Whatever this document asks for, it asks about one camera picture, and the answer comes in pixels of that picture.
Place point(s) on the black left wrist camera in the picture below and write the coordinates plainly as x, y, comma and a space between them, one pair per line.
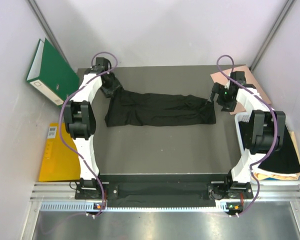
101, 64

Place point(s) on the grey slotted cable duct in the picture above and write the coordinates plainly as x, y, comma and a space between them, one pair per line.
58, 206

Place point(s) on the black printed t-shirt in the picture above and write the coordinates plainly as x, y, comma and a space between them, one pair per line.
158, 110

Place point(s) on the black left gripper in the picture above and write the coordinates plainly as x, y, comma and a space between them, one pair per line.
115, 85

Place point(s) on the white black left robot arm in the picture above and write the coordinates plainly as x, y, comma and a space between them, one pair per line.
80, 124

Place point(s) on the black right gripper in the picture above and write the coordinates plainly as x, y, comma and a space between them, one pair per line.
219, 89

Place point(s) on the yellow folder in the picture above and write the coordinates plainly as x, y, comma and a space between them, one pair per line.
58, 163

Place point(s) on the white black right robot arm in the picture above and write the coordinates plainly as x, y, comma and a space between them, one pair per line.
264, 135

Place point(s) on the folded black t-shirt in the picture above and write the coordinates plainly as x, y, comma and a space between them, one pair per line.
283, 161

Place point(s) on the green lever arch binder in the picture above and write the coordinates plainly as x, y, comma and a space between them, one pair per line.
50, 74

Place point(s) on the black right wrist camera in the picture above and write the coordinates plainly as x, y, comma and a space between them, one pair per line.
239, 76

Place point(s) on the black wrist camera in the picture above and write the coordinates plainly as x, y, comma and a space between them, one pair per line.
239, 76
101, 64

